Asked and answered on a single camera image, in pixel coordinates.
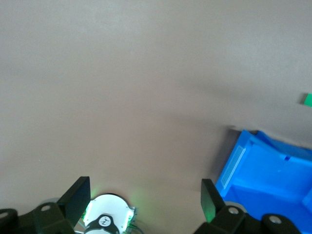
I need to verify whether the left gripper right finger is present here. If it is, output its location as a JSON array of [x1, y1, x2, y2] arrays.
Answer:
[[193, 178, 302, 234]]

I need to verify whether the blue plastic storage bin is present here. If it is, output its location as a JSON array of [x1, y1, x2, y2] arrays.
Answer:
[[215, 129, 312, 234]]

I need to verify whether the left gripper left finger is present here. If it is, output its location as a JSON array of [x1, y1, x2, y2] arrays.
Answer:
[[0, 176, 92, 234]]

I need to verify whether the brown table mat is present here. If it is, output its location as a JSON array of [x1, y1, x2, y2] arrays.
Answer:
[[0, 0, 312, 234]]

